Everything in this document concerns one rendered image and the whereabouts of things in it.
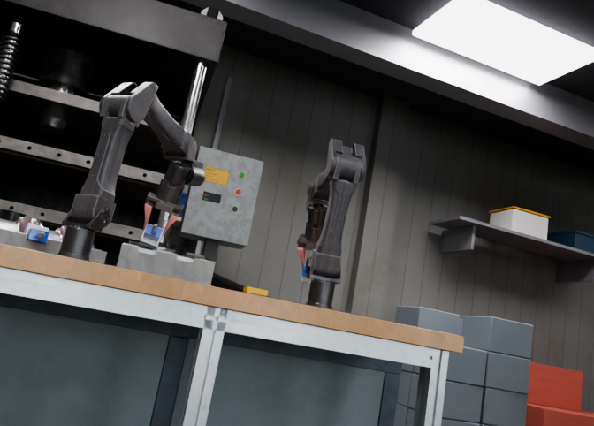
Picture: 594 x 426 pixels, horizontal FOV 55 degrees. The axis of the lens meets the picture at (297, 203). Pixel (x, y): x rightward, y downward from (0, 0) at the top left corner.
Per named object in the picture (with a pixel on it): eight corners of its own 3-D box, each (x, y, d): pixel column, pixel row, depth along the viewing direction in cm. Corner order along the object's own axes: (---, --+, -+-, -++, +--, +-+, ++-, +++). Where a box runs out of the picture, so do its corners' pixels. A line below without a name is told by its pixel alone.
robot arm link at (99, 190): (86, 228, 133) (123, 102, 141) (109, 231, 130) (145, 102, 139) (67, 221, 127) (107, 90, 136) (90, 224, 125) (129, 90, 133)
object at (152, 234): (160, 238, 150) (168, 219, 152) (142, 231, 149) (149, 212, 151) (156, 249, 161) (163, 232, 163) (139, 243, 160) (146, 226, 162)
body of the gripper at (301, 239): (300, 239, 181) (302, 216, 179) (331, 244, 179) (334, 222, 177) (296, 246, 175) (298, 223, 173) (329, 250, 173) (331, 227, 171)
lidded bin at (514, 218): (521, 245, 574) (523, 221, 579) (550, 241, 539) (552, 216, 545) (484, 235, 559) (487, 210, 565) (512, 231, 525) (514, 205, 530)
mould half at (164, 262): (209, 293, 159) (218, 246, 162) (114, 275, 153) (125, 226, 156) (190, 295, 207) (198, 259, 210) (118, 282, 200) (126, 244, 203)
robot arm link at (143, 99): (176, 142, 164) (115, 70, 140) (202, 143, 161) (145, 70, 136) (161, 178, 159) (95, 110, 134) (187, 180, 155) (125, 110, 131)
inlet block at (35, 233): (50, 247, 135) (57, 225, 136) (28, 243, 132) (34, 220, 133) (41, 249, 146) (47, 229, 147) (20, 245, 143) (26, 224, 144)
